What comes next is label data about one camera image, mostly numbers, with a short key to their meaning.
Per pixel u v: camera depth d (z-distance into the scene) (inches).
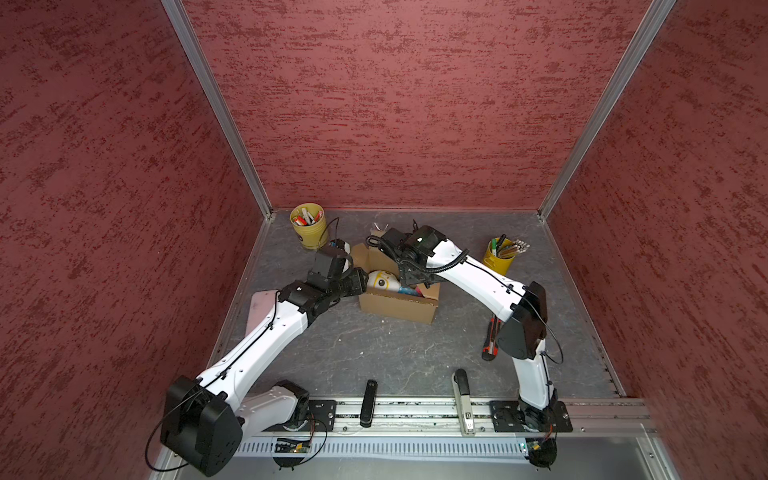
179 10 27.5
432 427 28.7
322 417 29.1
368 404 29.7
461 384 29.7
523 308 19.4
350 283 27.9
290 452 28.6
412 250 22.4
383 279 35.3
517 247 34.5
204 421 15.0
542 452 27.9
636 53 30.5
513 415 29.1
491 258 37.5
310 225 38.7
